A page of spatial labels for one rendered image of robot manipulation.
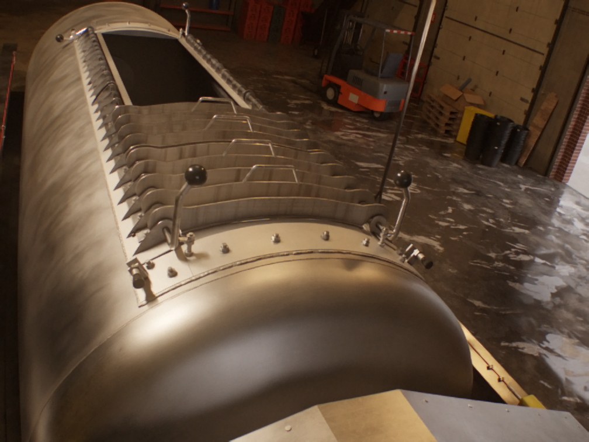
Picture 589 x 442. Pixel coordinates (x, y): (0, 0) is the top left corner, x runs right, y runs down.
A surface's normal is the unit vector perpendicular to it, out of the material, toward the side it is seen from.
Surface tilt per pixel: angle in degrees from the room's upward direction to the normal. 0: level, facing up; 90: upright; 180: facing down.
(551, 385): 0
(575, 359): 0
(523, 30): 90
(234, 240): 13
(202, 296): 25
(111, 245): 37
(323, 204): 90
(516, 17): 90
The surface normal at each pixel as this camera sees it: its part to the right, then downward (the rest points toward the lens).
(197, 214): 0.39, 0.50
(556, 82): -0.90, 0.03
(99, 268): -0.46, -0.62
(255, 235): 0.06, -0.85
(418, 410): 0.50, -0.82
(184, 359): 0.11, -0.06
